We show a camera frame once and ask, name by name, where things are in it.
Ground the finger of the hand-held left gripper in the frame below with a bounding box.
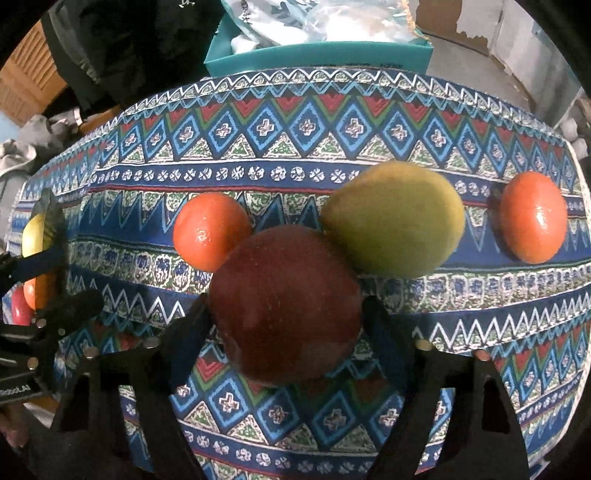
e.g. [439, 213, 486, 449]
[0, 244, 66, 291]
[32, 289, 105, 335]

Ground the group of shoes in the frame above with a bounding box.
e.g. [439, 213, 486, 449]
[560, 113, 591, 160]

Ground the small orange tangerine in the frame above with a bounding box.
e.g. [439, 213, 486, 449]
[173, 192, 253, 273]

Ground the pile of grey clothes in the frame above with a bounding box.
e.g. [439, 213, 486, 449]
[0, 108, 122, 232]

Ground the black jacket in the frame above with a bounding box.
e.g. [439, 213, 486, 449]
[46, 0, 227, 114]

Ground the clear plastic bag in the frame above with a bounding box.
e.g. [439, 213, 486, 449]
[295, 0, 419, 43]

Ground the blue patterned tablecloth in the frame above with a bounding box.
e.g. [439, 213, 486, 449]
[4, 67, 591, 480]

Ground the person's left hand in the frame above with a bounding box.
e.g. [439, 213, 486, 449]
[0, 408, 31, 449]

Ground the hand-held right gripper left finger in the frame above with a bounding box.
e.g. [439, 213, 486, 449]
[28, 295, 219, 480]

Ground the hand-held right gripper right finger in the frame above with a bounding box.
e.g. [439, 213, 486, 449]
[362, 295, 531, 480]

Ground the wooden louvred wardrobe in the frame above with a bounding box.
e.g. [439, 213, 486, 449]
[0, 41, 70, 126]

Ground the teal plastic crate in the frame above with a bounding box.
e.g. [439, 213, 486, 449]
[204, 18, 434, 78]

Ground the clear glass bowl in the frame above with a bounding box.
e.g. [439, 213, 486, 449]
[4, 187, 71, 330]

